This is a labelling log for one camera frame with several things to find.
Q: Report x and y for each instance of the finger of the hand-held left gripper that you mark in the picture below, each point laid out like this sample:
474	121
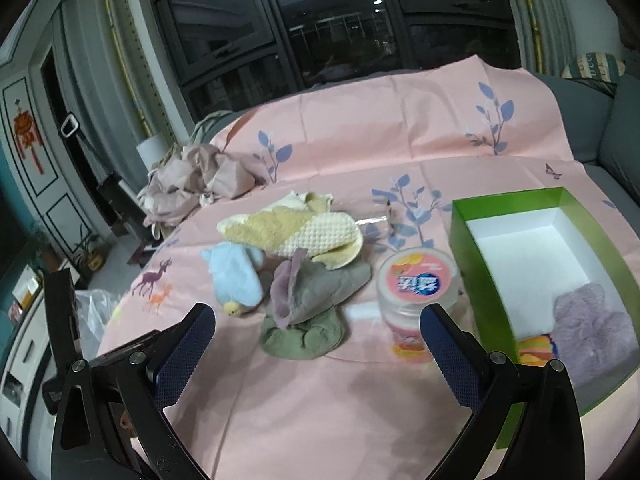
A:
122	346

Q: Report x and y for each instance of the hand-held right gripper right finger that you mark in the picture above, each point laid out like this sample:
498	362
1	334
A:
450	360

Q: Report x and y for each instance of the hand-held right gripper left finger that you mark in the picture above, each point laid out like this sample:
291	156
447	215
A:
185	355

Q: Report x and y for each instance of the pink lidded plastic jar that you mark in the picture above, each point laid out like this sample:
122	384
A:
415	310

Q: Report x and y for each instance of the light blue plush sock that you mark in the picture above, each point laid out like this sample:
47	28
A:
235	275

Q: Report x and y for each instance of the green cardboard box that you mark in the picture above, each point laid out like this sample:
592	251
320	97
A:
465	260

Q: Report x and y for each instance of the yellow and cream towel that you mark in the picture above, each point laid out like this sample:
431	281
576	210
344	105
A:
280	232

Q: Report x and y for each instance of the clear plastic bag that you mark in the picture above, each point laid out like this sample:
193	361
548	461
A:
100	310

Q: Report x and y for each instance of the white cabinet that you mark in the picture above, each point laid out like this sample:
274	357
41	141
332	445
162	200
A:
25	355

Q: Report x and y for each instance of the potted plant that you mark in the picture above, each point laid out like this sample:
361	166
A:
87	255

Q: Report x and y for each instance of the orange patterned cloth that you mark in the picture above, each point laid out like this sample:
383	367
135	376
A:
535	347

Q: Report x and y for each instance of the white panelled door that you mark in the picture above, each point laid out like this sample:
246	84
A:
55	200

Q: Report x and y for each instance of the green sock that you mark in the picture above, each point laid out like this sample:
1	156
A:
300	342

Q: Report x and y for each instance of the purple sock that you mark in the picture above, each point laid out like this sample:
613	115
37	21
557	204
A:
282	290

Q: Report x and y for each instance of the dark furniture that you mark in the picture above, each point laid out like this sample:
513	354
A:
122	205

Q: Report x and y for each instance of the grey sock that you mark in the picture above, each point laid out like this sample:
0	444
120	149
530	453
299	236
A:
325	285

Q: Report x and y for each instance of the purple fluffy cloth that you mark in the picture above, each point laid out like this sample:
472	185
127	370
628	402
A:
595	330

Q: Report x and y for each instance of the clear bottle with steel lid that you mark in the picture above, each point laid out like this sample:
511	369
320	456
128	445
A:
372	227

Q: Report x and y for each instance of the red hanging knot ornament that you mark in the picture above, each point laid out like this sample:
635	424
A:
27	132

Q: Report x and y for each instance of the crumpled pink cloth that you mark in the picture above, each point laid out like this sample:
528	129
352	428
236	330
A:
200	175

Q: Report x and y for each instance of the white cylinder lamp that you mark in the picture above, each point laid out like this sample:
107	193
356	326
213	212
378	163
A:
150	152

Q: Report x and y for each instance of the pink printed bedsheet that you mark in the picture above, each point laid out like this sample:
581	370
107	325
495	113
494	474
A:
350	150

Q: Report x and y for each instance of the grey sofa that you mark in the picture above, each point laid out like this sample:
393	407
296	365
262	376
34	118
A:
620	150

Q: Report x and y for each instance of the grey curtain with gold trim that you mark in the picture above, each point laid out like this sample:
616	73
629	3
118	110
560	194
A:
115	35
555	10

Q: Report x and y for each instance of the dark glass window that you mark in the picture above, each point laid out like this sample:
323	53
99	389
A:
225	35

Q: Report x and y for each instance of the patterned cushion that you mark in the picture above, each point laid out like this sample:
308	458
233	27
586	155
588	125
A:
595	66

